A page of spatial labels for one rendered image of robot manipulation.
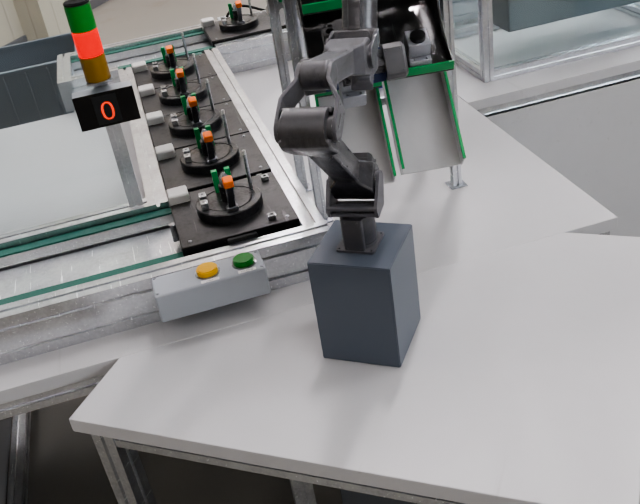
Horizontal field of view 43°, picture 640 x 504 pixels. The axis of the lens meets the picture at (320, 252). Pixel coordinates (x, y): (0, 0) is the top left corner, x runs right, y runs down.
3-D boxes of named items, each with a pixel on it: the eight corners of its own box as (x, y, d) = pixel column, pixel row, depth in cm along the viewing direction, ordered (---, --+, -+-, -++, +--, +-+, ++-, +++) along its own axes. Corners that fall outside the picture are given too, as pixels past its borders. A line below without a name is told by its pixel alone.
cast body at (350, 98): (366, 105, 149) (366, 79, 143) (343, 109, 149) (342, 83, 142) (357, 72, 153) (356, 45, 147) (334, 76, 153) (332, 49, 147)
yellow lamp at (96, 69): (111, 79, 160) (104, 55, 157) (86, 85, 159) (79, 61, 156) (110, 72, 164) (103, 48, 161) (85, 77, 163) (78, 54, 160)
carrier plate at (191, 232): (300, 226, 163) (299, 217, 162) (183, 257, 159) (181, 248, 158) (274, 178, 183) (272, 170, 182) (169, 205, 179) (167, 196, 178)
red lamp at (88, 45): (104, 55, 157) (97, 30, 154) (79, 60, 156) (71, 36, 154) (103, 48, 161) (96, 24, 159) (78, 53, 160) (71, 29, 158)
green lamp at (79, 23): (97, 29, 154) (90, 4, 152) (71, 35, 154) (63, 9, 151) (96, 23, 159) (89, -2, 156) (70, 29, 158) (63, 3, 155)
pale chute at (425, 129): (462, 164, 168) (466, 157, 163) (400, 175, 167) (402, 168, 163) (435, 43, 174) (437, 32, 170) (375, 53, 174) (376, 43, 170)
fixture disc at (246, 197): (269, 213, 165) (268, 204, 164) (202, 230, 163) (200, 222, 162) (255, 185, 177) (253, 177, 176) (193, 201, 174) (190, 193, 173)
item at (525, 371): (637, 536, 106) (638, 521, 104) (73, 431, 138) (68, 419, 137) (650, 249, 160) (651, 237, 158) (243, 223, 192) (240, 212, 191)
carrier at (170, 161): (272, 176, 184) (262, 125, 177) (168, 202, 180) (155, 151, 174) (251, 138, 204) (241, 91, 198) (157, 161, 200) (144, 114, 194)
